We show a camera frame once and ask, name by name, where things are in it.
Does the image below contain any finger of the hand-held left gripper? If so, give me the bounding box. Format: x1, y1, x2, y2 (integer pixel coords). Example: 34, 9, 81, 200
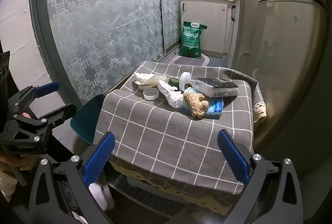
8, 105, 77, 138
9, 81, 61, 117

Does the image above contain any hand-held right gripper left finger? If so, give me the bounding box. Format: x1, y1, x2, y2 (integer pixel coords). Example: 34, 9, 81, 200
28, 132, 116, 224

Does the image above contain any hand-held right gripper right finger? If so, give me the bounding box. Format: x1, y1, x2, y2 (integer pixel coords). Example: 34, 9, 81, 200
217, 129, 304, 224

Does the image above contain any teal plastic bin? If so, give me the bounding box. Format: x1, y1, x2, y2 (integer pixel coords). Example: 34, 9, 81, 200
70, 94, 105, 145

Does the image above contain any blue tissue packet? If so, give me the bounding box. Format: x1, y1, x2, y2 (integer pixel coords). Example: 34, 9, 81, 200
179, 97, 224, 119

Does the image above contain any brown ginger root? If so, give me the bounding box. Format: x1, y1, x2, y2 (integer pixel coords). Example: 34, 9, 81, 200
183, 92, 209, 119

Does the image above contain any black tissue pack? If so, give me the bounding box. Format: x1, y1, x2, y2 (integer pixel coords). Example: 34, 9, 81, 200
194, 77, 239, 98

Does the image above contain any white round lid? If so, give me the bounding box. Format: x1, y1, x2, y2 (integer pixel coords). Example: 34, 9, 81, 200
143, 88, 159, 100

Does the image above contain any long white tissue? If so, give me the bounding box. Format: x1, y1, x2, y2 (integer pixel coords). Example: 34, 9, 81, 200
157, 80, 185, 108

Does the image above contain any white tape ring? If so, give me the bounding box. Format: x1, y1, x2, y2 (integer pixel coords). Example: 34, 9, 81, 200
179, 72, 192, 92

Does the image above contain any person's left hand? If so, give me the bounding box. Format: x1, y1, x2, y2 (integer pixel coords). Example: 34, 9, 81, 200
0, 151, 37, 171

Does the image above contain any grey checked tablecloth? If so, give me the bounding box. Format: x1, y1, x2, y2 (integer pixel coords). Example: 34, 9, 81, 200
93, 60, 267, 215

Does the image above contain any frosted patterned glass door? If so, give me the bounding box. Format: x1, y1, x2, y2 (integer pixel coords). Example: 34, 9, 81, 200
30, 0, 166, 116
158, 0, 188, 56

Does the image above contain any striped blue floor mat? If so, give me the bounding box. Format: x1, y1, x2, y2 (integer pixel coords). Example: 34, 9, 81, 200
207, 56, 229, 68

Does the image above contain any silver refrigerator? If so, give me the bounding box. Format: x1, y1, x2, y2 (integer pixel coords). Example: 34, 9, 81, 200
255, 0, 328, 170

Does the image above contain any oval grey floor mat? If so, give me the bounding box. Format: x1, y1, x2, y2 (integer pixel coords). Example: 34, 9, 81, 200
173, 54, 210, 67

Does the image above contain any green rice bag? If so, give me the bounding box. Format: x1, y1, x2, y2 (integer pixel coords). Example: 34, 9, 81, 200
178, 21, 207, 59

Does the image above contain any white side cabinet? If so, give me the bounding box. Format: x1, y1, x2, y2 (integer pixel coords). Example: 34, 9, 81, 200
228, 0, 260, 69

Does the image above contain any white kitchen cabinet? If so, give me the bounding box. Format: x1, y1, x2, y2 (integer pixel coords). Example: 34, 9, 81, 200
180, 0, 235, 55

